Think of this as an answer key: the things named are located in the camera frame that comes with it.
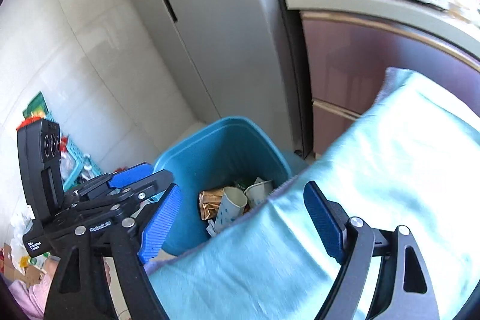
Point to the cardboard box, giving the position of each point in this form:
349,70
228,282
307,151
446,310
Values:
22,269

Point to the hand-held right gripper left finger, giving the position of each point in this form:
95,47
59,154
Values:
161,222

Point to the teal plastic basket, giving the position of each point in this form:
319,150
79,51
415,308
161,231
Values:
80,158

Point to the blue plastic bin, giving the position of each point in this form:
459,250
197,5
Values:
210,155

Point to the gold foil wrapper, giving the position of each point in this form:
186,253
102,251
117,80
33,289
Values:
209,203

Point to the brown base cabinets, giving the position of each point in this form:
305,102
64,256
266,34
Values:
356,61

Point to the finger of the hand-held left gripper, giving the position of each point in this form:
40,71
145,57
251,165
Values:
129,173
157,183

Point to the white kitchen countertop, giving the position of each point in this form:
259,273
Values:
337,5

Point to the person's left forearm pink sleeve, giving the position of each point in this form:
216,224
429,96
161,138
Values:
33,301

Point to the dotted paper cup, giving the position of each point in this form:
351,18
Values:
230,209
258,192

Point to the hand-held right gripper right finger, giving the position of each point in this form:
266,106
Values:
322,218

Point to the silver refrigerator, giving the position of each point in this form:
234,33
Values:
225,24

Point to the teal and grey tablecloth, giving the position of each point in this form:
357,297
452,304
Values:
375,155

